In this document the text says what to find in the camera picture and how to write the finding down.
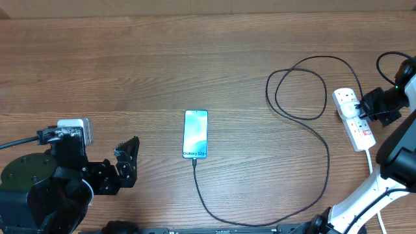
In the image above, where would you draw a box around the Galaxy S24+ smartphone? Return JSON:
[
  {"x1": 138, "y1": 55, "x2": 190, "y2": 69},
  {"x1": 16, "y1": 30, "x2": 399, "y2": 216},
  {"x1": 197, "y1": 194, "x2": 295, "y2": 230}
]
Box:
[{"x1": 183, "y1": 110, "x2": 208, "y2": 159}]

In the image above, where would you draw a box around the black USB charging cable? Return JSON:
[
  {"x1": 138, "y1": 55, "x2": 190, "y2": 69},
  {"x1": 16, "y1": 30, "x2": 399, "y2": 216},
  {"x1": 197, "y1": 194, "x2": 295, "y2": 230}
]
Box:
[{"x1": 191, "y1": 55, "x2": 365, "y2": 228}]

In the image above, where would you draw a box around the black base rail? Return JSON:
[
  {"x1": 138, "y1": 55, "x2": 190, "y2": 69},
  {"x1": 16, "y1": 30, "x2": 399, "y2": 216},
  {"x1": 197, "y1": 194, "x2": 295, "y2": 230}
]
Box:
[{"x1": 81, "y1": 222, "x2": 311, "y2": 234}]

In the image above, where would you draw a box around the white power strip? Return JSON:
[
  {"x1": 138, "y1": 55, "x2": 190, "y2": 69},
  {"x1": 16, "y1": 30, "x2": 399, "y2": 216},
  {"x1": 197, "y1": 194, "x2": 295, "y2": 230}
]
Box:
[{"x1": 331, "y1": 88, "x2": 376, "y2": 151}]

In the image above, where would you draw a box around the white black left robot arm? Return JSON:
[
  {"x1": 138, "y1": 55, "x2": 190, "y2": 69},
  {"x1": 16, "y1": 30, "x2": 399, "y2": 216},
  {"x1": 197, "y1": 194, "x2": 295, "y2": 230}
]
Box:
[{"x1": 1, "y1": 127, "x2": 140, "y2": 233}]

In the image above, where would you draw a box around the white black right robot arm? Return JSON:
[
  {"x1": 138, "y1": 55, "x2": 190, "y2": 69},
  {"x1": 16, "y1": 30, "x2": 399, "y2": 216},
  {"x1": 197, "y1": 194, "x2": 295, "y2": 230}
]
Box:
[{"x1": 296, "y1": 55, "x2": 415, "y2": 234}]

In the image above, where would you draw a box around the white charger adapter plug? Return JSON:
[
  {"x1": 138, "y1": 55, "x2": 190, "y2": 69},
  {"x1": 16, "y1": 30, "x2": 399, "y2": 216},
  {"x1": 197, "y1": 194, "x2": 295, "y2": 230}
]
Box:
[{"x1": 337, "y1": 100, "x2": 361, "y2": 120}]

